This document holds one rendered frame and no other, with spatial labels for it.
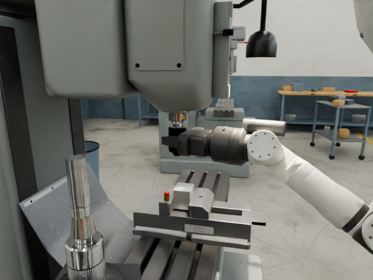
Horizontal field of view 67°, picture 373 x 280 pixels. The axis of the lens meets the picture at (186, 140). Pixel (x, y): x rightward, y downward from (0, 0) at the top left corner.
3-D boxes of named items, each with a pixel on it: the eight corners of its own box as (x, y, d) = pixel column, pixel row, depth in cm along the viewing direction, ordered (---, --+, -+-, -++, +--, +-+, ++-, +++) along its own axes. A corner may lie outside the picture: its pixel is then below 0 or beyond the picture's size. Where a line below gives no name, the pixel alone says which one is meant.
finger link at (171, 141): (162, 133, 72) (184, 136, 69) (162, 145, 73) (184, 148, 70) (159, 135, 71) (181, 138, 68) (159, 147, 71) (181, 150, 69)
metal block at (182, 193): (193, 201, 88) (193, 183, 87) (190, 210, 83) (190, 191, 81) (177, 199, 89) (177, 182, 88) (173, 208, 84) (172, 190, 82)
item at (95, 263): (107, 291, 37) (104, 253, 35) (69, 301, 35) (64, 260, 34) (105, 268, 41) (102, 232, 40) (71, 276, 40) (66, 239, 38)
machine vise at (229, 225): (250, 221, 91) (252, 190, 88) (250, 250, 77) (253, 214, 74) (148, 210, 98) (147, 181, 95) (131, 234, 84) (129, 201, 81)
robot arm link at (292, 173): (251, 156, 70) (297, 193, 64) (243, 150, 62) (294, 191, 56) (268, 136, 69) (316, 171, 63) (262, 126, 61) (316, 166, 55)
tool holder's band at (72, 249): (104, 253, 35) (104, 245, 35) (64, 260, 34) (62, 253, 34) (102, 232, 40) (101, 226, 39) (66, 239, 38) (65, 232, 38)
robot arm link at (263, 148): (234, 166, 70) (281, 174, 65) (221, 160, 60) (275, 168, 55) (241, 123, 72) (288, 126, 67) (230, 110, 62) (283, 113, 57)
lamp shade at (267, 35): (281, 57, 65) (284, 28, 63) (252, 56, 64) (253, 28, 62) (268, 58, 71) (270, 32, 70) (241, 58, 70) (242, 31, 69)
